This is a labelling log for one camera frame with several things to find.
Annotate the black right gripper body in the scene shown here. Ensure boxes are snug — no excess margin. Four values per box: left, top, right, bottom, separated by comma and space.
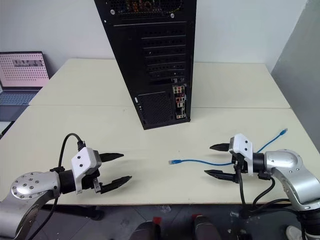
230, 151, 249, 184

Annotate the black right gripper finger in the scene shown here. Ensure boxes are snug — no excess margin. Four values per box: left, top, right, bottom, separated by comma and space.
209, 142, 231, 152
203, 169, 237, 184

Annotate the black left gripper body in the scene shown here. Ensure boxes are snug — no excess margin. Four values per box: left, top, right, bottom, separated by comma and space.
81, 169, 104, 195

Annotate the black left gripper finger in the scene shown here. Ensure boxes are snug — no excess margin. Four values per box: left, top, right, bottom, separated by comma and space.
100, 175, 133, 195
99, 152, 125, 163

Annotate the dark rounded shape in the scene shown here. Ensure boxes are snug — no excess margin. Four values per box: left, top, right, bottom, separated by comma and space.
134, 219, 164, 240
191, 213, 219, 240

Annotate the white shoe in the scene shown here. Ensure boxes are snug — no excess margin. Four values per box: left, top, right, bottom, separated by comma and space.
285, 224, 305, 240

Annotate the grey partition panel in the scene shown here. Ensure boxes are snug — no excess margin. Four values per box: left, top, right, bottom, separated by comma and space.
270, 0, 320, 173

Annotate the black computer tower case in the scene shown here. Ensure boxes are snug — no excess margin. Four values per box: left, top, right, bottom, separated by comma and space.
94, 0, 197, 130

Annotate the open laptop with pink screen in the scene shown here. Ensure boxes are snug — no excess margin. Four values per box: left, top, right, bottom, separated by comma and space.
0, 51, 50, 121

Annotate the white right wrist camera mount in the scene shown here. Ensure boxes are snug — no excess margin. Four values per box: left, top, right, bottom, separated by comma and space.
228, 133, 255, 175

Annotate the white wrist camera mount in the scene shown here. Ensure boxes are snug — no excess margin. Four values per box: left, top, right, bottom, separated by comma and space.
228, 133, 255, 175
70, 147, 103, 195

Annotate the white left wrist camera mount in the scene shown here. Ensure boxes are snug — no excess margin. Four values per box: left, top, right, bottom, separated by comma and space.
70, 147, 103, 195

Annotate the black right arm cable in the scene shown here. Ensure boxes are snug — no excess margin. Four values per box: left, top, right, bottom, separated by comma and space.
234, 159, 302, 219

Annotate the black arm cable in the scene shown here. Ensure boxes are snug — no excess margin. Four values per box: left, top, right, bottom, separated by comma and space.
31, 133, 87, 240
234, 159, 302, 219

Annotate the blue ethernet cable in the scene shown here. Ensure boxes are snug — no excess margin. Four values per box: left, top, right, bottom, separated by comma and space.
168, 128, 289, 167

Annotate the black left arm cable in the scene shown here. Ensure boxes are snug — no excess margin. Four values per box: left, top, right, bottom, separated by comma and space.
31, 133, 87, 240

